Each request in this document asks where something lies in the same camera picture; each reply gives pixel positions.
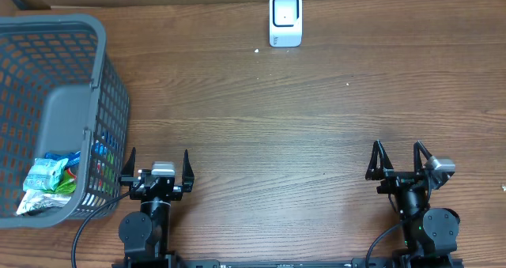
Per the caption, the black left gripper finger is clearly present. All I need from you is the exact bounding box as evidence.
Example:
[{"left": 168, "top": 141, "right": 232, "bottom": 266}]
[
  {"left": 182, "top": 149, "right": 194, "bottom": 192},
  {"left": 119, "top": 148, "right": 136, "bottom": 187}
]

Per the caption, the teal white snack packet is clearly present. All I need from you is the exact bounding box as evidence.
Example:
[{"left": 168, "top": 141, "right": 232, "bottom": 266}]
[{"left": 22, "top": 158, "right": 68, "bottom": 191}]

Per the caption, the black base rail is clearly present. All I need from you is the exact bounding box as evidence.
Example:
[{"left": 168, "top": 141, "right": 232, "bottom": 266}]
[{"left": 111, "top": 258, "right": 465, "bottom": 268}]

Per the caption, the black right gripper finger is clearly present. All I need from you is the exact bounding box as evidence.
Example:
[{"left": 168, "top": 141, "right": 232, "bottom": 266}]
[
  {"left": 365, "top": 140, "right": 394, "bottom": 180},
  {"left": 413, "top": 141, "right": 432, "bottom": 172}
]

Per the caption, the white conditioner tube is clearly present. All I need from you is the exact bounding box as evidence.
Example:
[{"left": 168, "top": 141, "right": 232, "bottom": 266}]
[{"left": 16, "top": 190, "right": 72, "bottom": 215}]

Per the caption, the white barcode scanner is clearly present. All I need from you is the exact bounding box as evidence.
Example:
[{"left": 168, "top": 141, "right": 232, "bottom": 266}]
[{"left": 269, "top": 0, "right": 303, "bottom": 47}]

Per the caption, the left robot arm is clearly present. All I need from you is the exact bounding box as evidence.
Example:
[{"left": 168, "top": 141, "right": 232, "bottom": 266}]
[{"left": 111, "top": 149, "right": 194, "bottom": 268}]

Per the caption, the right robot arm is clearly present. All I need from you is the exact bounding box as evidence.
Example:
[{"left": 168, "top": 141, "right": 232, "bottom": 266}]
[{"left": 360, "top": 140, "right": 463, "bottom": 267}]

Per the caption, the grey plastic mesh basket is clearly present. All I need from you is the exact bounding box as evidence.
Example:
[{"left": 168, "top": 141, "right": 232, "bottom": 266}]
[{"left": 1, "top": 14, "right": 130, "bottom": 228}]

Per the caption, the green clear snack bag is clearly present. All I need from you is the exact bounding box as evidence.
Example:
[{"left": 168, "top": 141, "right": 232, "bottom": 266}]
[{"left": 47, "top": 168, "right": 77, "bottom": 194}]

